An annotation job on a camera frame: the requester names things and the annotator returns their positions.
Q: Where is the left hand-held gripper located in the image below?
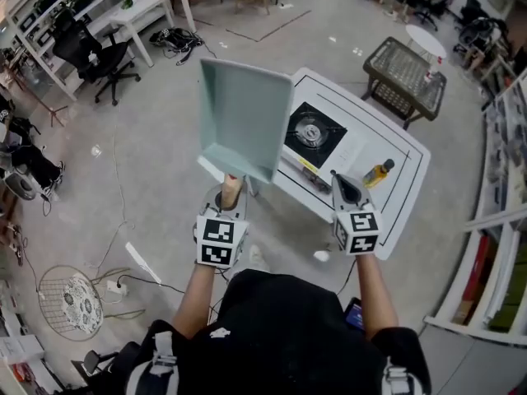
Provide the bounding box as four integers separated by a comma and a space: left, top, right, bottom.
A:
193, 181, 251, 270

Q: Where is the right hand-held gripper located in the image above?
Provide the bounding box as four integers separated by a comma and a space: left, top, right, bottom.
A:
330, 170, 385, 257

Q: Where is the white portable gas stove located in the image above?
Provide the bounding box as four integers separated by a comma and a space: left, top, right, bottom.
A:
274, 100, 368, 183

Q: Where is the mint green square pan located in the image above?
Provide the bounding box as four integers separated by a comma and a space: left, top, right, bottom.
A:
196, 58, 296, 211

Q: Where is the person's right forearm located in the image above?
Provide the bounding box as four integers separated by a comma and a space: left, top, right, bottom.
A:
354, 252, 400, 340

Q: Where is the person's left forearm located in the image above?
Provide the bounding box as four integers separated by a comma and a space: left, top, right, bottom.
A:
170, 261, 220, 340

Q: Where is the yellow oil bottle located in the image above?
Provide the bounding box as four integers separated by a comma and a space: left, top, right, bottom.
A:
361, 158, 396, 190

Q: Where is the white table with black lines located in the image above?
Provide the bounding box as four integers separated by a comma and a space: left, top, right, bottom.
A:
246, 67, 432, 262

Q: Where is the white flat strip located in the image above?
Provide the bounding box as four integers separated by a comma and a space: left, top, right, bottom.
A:
124, 241, 162, 284

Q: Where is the white power strip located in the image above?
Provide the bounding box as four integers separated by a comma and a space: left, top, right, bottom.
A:
105, 279, 130, 296

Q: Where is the person's black shirt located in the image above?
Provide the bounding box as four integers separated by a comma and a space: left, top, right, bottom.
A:
102, 267, 433, 395

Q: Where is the wicker glass coffee table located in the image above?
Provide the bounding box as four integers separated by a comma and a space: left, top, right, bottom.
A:
361, 35, 448, 132

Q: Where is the phone with blue screen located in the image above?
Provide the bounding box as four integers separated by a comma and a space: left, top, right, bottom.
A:
343, 297, 366, 333

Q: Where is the round white side table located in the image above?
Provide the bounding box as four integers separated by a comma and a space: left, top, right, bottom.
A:
404, 23, 448, 63

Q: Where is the white display shelf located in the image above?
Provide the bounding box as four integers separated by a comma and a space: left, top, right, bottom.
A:
422, 67, 527, 347

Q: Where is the black stool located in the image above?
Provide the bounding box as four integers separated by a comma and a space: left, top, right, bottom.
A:
71, 341, 142, 388

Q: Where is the black swivel chair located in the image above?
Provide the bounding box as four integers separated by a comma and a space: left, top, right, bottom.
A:
413, 0, 461, 31

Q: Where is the pile of black gear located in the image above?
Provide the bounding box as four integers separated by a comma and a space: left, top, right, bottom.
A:
148, 26, 206, 66

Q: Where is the grey round fan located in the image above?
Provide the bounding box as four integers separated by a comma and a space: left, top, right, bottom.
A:
0, 165, 39, 202

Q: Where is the black office chair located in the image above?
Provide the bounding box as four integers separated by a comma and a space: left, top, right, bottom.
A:
51, 17, 142, 107

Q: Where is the white desk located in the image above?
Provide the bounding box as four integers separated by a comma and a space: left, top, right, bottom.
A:
108, 0, 197, 68

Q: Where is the white shelving unit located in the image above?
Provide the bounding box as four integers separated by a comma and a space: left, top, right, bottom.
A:
0, 0, 146, 103

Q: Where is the white cable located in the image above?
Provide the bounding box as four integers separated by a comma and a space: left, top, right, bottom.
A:
84, 109, 135, 269

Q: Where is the wire chair with floral cushion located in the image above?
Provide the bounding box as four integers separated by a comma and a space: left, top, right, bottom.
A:
36, 264, 146, 342

